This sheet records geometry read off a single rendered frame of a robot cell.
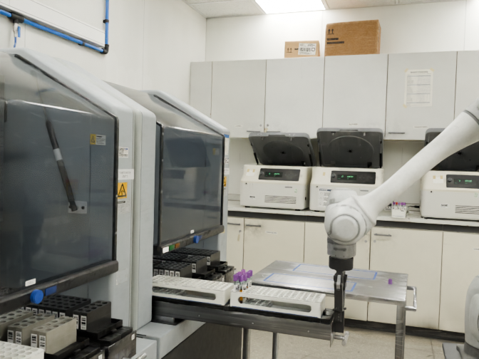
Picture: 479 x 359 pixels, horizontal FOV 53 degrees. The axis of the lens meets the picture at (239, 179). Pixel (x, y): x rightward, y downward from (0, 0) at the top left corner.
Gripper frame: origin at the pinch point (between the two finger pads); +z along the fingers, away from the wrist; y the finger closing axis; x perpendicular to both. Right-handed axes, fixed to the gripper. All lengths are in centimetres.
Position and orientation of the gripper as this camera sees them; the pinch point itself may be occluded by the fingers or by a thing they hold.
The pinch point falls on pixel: (338, 320)
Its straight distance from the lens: 158.7
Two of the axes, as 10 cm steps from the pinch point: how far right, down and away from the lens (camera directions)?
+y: -3.2, 0.3, -9.5
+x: 9.5, 0.3, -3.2
